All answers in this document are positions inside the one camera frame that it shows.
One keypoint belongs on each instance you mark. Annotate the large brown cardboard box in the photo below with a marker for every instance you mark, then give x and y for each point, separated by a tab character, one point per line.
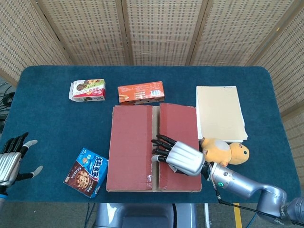
130	142

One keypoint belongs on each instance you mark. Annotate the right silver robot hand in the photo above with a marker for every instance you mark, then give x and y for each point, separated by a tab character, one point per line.
185	158

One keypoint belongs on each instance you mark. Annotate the blue table cloth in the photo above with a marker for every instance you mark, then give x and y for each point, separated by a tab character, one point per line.
59	123

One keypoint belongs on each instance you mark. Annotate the woven folding screen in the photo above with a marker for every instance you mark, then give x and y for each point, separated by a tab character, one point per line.
154	31

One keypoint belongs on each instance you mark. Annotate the beige paper notepad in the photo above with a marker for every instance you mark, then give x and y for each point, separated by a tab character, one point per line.
218	111

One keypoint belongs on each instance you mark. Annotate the blue chocolate chip cookie box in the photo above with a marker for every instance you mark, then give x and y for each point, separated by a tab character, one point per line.
85	173

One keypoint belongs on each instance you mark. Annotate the orange plush toy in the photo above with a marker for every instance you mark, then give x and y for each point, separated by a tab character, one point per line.
218	149

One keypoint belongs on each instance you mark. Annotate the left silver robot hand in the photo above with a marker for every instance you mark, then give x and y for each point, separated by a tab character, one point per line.
8	164

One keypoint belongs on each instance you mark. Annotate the white cookie box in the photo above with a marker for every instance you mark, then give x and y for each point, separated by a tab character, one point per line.
88	91

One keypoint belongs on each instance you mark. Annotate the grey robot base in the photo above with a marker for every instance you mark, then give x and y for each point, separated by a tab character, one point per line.
142	216

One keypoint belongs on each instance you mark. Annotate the orange biscuit box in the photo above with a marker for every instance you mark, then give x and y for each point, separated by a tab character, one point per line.
140	92

